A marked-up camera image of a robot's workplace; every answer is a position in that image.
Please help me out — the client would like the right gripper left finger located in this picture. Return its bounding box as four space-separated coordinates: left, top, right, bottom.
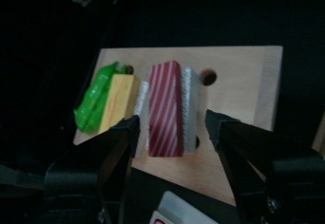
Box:
43 115 142 224

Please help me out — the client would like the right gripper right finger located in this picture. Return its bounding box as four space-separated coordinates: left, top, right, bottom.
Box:
205 108 325 224

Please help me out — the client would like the green sushi toy piece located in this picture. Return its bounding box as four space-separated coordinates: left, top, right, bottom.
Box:
74 61 129 134

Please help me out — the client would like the wooden sushi board with holes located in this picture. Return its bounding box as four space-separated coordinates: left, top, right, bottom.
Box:
72 46 285 207

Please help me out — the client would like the white cutting board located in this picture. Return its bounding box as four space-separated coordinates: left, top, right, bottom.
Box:
150 189 221 224

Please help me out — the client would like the yellow egg nigiri toy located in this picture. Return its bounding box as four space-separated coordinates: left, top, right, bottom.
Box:
98 73 150 158

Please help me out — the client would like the red striped tuna nigiri toy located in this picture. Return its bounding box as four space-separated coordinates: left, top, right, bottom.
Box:
145 60 201 158

